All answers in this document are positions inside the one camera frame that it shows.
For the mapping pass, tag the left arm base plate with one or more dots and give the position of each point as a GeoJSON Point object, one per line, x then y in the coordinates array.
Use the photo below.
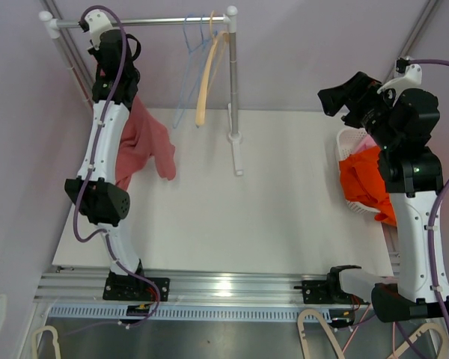
{"type": "Point", "coordinates": [120, 288]}

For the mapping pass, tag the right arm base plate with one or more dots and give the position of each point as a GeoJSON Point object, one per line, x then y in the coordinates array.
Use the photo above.
{"type": "Point", "coordinates": [322, 292]}

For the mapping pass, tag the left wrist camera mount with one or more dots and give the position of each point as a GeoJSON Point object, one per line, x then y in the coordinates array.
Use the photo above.
{"type": "Point", "coordinates": [95, 23]}

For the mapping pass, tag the silver clothes rack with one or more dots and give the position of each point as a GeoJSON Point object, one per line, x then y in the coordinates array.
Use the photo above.
{"type": "Point", "coordinates": [57, 29]}

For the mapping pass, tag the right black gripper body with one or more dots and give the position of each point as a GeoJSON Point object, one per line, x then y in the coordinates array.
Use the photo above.
{"type": "Point", "coordinates": [372, 112]}

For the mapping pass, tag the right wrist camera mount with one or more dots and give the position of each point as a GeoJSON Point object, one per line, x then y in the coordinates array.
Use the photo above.
{"type": "Point", "coordinates": [406, 75]}

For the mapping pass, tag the aluminium mounting rail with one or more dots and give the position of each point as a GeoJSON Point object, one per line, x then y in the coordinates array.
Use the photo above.
{"type": "Point", "coordinates": [188, 295]}

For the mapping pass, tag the beige plastic hanger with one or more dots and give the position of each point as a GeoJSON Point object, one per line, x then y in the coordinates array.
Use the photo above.
{"type": "Point", "coordinates": [211, 24]}
{"type": "Point", "coordinates": [212, 64]}

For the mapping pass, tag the white plastic laundry basket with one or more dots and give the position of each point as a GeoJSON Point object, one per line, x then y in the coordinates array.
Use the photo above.
{"type": "Point", "coordinates": [345, 141]}

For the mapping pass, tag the light pink t shirt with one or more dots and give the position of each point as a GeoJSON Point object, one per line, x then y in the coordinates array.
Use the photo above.
{"type": "Point", "coordinates": [364, 144]}

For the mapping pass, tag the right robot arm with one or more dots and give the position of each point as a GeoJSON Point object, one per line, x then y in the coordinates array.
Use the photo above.
{"type": "Point", "coordinates": [400, 121]}

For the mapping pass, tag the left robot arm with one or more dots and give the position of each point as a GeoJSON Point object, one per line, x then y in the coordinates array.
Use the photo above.
{"type": "Point", "coordinates": [100, 206]}

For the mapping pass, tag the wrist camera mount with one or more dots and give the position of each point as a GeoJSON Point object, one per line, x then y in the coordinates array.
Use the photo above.
{"type": "Point", "coordinates": [95, 23]}
{"type": "Point", "coordinates": [406, 75]}

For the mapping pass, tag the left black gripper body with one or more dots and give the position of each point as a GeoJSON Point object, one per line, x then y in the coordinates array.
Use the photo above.
{"type": "Point", "coordinates": [96, 55]}

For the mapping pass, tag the beige hanger bottom right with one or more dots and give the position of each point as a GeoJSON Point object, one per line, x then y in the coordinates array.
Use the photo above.
{"type": "Point", "coordinates": [409, 340]}

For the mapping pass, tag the salmon pink t shirt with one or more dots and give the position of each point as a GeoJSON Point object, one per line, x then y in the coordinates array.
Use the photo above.
{"type": "Point", "coordinates": [143, 137]}

